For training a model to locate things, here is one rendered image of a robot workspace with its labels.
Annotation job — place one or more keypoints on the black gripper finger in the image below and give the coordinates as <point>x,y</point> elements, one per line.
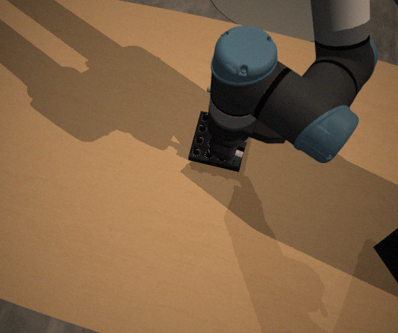
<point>242,146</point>
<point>237,158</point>

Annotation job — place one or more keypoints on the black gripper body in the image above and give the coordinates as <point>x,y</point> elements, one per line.
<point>228,132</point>

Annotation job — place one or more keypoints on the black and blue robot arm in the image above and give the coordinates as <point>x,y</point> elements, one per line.
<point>309,111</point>

